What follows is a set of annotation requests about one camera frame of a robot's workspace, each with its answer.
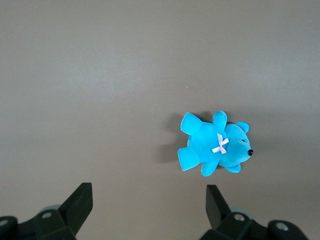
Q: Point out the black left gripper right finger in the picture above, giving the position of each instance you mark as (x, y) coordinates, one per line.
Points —
(222, 211)

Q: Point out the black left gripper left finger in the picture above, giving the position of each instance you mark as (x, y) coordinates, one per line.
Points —
(73, 212)

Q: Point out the blue plush teddy bear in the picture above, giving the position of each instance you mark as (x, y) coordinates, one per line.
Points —
(212, 145)

